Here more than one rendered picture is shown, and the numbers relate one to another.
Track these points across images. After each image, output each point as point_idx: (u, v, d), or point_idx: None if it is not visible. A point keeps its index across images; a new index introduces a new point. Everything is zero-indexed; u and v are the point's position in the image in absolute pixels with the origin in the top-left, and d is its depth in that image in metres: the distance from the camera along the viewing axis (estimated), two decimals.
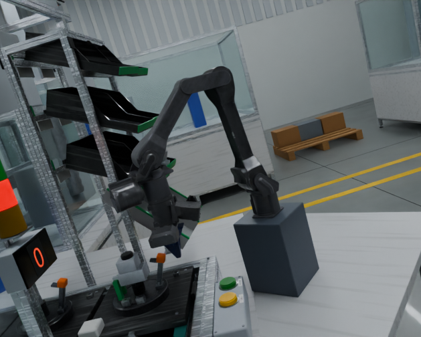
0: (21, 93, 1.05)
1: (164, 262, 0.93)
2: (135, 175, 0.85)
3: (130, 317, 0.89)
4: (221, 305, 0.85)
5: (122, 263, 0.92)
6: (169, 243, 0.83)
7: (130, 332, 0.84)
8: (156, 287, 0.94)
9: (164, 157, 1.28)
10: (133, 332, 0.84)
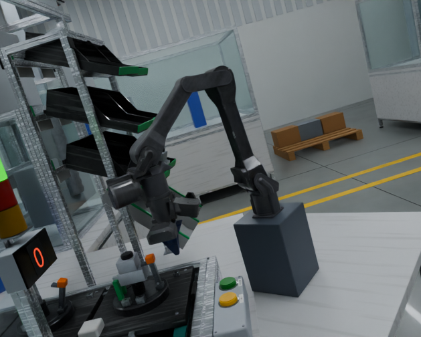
0: (21, 93, 1.05)
1: (154, 261, 0.93)
2: (133, 172, 0.85)
3: (130, 317, 0.89)
4: (221, 305, 0.85)
5: (122, 263, 0.92)
6: (167, 240, 0.83)
7: (130, 332, 0.84)
8: (156, 287, 0.94)
9: (164, 157, 1.28)
10: (133, 332, 0.84)
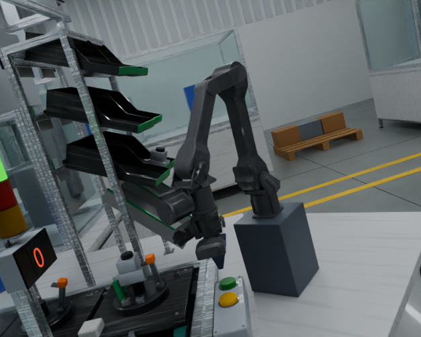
0: (21, 93, 1.05)
1: (154, 261, 0.93)
2: (187, 184, 0.83)
3: (130, 317, 0.89)
4: (221, 305, 0.85)
5: (122, 263, 0.92)
6: None
7: (130, 332, 0.84)
8: (156, 287, 0.94)
9: (164, 157, 1.28)
10: (133, 332, 0.84)
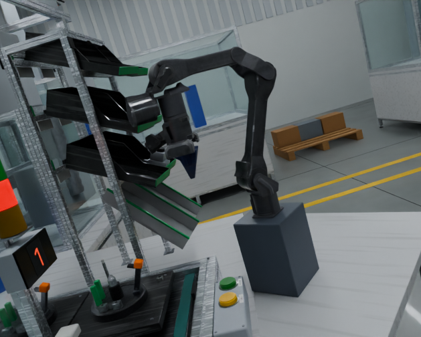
0: (21, 93, 1.05)
1: None
2: (152, 89, 0.86)
3: None
4: (221, 305, 0.85)
5: None
6: None
7: None
8: None
9: (164, 157, 1.28)
10: None
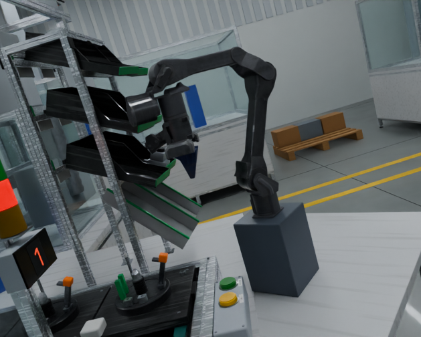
0: (21, 93, 1.05)
1: None
2: (152, 88, 0.86)
3: None
4: (221, 305, 0.85)
5: None
6: None
7: None
8: None
9: (164, 157, 1.28)
10: None
